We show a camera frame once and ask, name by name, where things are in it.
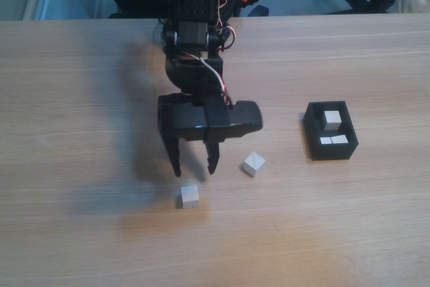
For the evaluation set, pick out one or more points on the white cube block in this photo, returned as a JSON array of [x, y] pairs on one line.
[[188, 197], [326, 140], [332, 120], [253, 164], [339, 139]]

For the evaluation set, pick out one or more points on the black open box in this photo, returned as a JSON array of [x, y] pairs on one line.
[[332, 152]]

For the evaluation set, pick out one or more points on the black oval camera box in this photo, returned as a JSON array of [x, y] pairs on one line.
[[235, 119]]

